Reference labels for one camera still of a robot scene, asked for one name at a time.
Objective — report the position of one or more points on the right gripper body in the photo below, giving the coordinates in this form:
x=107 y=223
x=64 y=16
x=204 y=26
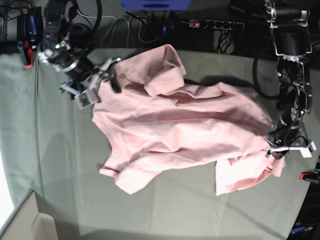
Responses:
x=92 y=77

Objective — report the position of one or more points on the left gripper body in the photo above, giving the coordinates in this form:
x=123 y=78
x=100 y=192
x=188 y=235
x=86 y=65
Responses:
x=285 y=139

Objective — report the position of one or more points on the pink printed t-shirt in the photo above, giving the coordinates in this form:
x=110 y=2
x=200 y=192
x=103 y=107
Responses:
x=158 y=122

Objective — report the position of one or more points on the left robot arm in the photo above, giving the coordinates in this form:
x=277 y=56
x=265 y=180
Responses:
x=289 y=33

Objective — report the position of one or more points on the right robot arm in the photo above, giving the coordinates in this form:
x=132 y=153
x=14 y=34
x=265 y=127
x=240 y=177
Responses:
x=66 y=51

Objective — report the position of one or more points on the red black clamp right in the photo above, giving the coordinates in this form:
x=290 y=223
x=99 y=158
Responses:
x=311 y=177

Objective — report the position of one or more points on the red black clamp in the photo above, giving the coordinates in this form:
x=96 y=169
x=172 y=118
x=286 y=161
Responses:
x=311 y=177
x=26 y=52

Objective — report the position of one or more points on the green table cloth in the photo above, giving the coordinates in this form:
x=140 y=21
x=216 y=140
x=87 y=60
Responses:
x=50 y=146

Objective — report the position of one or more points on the red black clamp left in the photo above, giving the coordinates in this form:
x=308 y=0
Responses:
x=26 y=52

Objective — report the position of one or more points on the blue plastic box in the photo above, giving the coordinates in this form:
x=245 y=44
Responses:
x=156 y=5

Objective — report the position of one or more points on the black power strip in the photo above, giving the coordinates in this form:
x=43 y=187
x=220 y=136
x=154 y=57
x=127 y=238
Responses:
x=219 y=25

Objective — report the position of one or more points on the white cardboard box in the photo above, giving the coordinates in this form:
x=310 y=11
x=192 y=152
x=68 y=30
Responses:
x=26 y=222

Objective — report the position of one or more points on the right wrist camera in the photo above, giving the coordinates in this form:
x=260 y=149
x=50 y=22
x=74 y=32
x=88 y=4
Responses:
x=86 y=98

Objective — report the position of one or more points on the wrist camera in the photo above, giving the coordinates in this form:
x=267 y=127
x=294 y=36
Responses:
x=86 y=98
x=307 y=151

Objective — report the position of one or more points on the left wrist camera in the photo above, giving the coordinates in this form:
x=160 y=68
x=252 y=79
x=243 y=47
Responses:
x=307 y=151

